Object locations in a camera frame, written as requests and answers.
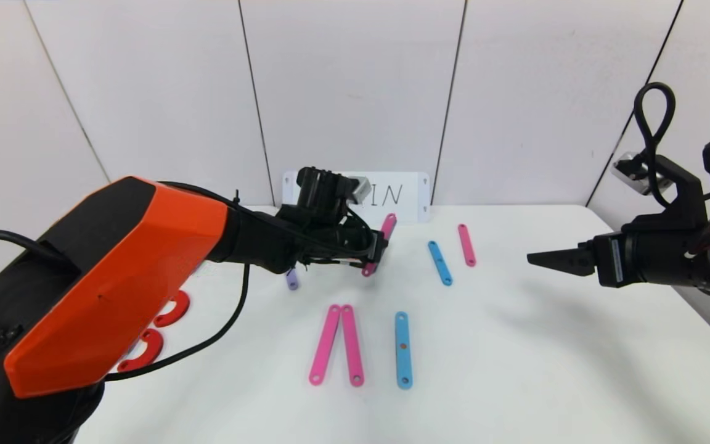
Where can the long pink bar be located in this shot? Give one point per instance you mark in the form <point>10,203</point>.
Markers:
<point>466,245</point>
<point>386,227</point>
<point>325,344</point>
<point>352,345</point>

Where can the red arc piece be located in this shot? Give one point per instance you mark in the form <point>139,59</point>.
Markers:
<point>181,307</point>
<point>153,351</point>

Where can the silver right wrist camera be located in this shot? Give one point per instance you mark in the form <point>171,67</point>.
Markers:
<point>633,169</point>

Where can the blue three-hole bar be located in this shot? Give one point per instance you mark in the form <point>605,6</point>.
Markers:
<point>440,263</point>
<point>403,349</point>

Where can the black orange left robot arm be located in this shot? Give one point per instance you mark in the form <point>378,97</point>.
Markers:
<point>114,277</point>

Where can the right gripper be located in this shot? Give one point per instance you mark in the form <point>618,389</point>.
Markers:
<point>612,261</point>

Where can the black right camera bracket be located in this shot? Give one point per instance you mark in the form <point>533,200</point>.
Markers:
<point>681,191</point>

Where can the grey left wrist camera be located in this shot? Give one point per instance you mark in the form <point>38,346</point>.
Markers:
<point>361,188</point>

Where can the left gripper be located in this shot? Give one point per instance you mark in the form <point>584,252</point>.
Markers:
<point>380,248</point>

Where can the short purple bar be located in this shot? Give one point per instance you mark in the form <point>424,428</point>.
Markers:
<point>293,282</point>

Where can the white BRAIN sign card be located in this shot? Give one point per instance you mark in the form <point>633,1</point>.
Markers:
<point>413,209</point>

